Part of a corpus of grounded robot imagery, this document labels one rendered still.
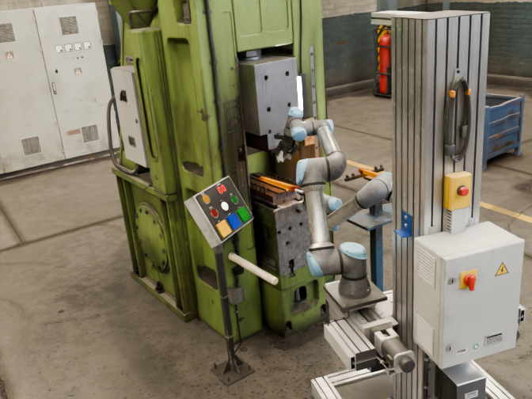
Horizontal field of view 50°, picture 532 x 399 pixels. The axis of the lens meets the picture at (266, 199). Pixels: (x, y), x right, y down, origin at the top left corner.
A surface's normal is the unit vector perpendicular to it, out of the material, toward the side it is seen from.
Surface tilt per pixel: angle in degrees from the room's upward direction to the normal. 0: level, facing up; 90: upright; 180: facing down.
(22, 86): 90
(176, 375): 0
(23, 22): 90
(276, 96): 90
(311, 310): 89
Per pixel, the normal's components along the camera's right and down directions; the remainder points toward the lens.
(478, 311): 0.30, 0.32
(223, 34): 0.59, 0.24
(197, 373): -0.08, -0.93
